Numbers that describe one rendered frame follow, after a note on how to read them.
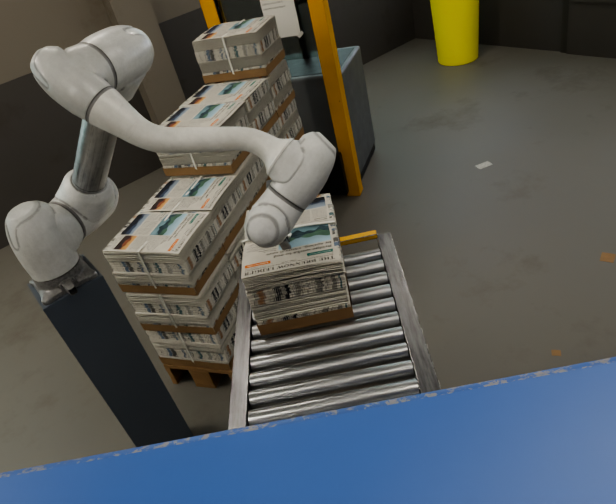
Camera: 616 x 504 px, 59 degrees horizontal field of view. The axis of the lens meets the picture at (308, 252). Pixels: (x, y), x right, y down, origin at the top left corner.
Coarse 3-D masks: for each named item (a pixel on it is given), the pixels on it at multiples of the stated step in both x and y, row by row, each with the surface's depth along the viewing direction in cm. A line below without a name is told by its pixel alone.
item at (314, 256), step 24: (312, 240) 158; (336, 240) 156; (264, 264) 154; (288, 264) 151; (312, 264) 150; (336, 264) 150; (264, 288) 154; (288, 288) 154; (312, 288) 155; (336, 288) 156; (264, 312) 159; (288, 312) 160; (312, 312) 160
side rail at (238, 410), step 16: (240, 272) 194; (240, 288) 186; (240, 304) 179; (240, 320) 173; (240, 336) 167; (240, 352) 161; (240, 368) 156; (240, 384) 151; (240, 400) 147; (240, 416) 142
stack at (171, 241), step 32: (256, 160) 270; (160, 192) 253; (192, 192) 246; (224, 192) 240; (256, 192) 270; (128, 224) 235; (160, 224) 229; (192, 224) 223; (224, 224) 241; (128, 256) 219; (160, 256) 213; (192, 256) 217; (224, 256) 241; (224, 288) 241; (160, 320) 239; (192, 320) 233; (224, 320) 242; (160, 352) 256; (192, 352) 249; (224, 352) 242
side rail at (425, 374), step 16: (384, 240) 190; (384, 256) 183; (400, 272) 174; (400, 288) 168; (400, 304) 163; (400, 320) 158; (416, 320) 156; (416, 336) 151; (416, 352) 146; (416, 368) 142; (432, 368) 141; (432, 384) 137
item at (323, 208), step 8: (320, 200) 176; (328, 200) 175; (312, 208) 173; (320, 208) 172; (328, 208) 171; (304, 216) 170; (312, 216) 169; (320, 216) 168; (328, 216) 167; (336, 224) 172
